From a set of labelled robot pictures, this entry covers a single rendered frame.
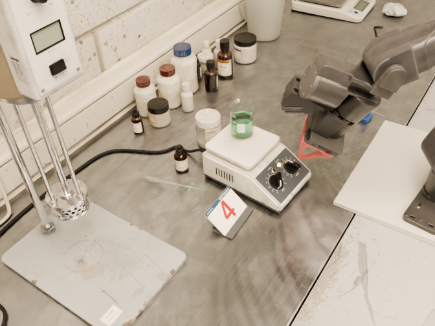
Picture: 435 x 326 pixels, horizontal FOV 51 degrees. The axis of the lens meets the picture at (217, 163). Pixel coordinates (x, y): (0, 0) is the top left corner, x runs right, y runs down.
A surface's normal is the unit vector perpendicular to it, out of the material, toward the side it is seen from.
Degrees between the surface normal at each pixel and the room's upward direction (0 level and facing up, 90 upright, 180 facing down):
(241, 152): 0
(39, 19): 90
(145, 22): 90
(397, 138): 2
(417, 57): 88
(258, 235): 0
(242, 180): 90
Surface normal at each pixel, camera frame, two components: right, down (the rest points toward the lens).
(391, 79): 0.03, 0.67
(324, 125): -0.24, 0.79
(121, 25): 0.83, 0.35
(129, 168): -0.04, -0.74
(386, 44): -0.44, -0.65
